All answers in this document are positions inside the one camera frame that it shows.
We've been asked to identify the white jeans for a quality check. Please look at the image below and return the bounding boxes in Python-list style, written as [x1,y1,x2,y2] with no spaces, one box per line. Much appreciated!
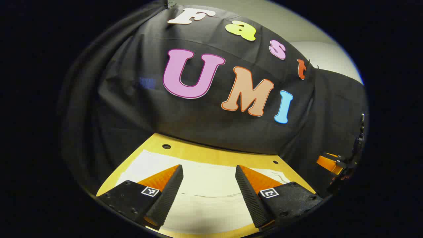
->
[116,149,291,236]

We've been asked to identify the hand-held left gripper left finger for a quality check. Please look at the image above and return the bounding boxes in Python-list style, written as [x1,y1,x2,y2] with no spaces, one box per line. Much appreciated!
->
[96,164,184,231]

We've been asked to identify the black backdrop cloth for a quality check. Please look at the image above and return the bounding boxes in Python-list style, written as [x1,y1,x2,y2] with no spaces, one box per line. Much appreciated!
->
[58,2,369,199]

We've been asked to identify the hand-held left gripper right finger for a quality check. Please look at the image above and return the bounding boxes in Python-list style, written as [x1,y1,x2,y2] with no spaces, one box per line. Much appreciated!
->
[235,165,323,231]

